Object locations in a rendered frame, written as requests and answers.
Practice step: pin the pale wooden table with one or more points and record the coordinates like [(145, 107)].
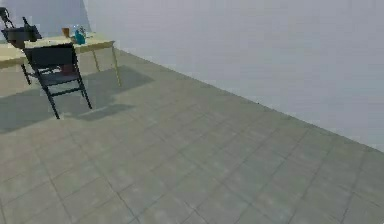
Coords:
[(96, 42)]

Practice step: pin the teal bottle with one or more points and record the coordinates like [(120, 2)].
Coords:
[(80, 36)]

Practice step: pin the black chair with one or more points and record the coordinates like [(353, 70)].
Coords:
[(53, 58), (18, 35)]

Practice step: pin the brown cup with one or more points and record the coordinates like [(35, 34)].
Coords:
[(66, 32)]

